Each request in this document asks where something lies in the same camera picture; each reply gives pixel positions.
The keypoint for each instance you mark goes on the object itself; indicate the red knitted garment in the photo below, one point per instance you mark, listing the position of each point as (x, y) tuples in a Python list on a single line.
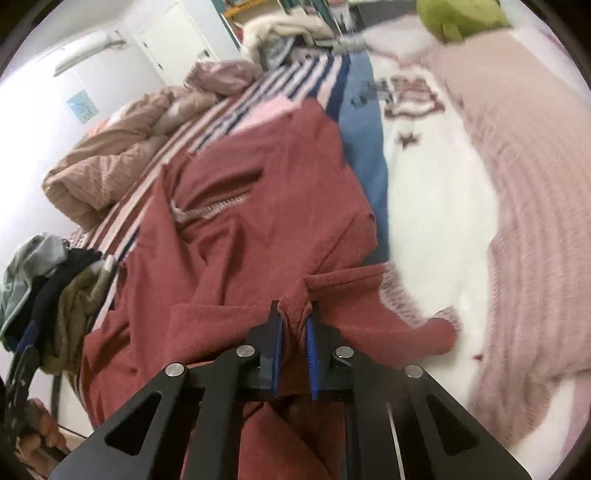
[(258, 240)]

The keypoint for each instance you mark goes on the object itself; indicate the beige clothes pile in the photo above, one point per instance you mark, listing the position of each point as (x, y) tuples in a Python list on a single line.
[(281, 37)]

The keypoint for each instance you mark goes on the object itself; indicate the blue cloth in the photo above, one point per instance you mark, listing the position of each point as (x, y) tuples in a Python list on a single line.
[(364, 138)]

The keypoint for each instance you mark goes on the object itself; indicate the striped bed sheet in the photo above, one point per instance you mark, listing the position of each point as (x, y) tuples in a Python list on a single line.
[(258, 92)]

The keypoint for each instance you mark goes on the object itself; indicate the blue wall poster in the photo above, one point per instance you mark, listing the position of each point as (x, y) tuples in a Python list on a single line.
[(83, 107)]

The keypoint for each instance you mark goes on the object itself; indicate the white air conditioner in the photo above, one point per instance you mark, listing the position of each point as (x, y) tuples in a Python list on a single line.
[(87, 50)]

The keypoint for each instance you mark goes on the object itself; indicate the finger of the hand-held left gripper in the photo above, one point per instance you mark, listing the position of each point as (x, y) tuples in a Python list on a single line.
[(27, 350)]

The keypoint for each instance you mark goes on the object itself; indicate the person's left hand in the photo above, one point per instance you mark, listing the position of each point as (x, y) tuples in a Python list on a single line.
[(44, 429)]

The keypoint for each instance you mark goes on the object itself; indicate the white door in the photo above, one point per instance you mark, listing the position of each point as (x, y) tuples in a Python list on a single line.
[(173, 34)]

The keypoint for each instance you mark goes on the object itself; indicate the black garment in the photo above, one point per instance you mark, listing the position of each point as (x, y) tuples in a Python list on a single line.
[(55, 286)]

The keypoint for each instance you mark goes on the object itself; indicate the mauve crumpled cloth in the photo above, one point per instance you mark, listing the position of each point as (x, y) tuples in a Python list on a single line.
[(221, 76)]

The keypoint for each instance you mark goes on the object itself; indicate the brown ribbed quilt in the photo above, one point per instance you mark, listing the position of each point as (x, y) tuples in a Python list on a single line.
[(101, 166)]

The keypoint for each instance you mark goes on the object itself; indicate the green plush toy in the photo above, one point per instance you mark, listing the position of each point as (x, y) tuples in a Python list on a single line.
[(457, 18)]

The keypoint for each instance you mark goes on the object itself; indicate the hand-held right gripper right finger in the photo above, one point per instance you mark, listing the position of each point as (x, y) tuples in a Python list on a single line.
[(312, 364)]

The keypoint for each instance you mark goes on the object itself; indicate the white printed blanket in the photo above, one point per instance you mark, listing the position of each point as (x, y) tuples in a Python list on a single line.
[(438, 207)]

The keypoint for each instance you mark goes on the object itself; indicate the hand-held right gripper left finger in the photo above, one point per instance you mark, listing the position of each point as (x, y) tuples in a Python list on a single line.
[(275, 355)]

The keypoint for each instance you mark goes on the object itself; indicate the light pink cloth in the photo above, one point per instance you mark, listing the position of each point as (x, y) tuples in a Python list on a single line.
[(268, 113)]

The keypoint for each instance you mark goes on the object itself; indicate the olive garment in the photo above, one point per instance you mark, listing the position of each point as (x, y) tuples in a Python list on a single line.
[(78, 304)]

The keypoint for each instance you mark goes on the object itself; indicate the grey-green garment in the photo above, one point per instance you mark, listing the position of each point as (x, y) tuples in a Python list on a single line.
[(25, 272)]

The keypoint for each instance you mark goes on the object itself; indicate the pink knitted blanket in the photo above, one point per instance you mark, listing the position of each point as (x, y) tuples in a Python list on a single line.
[(521, 161)]

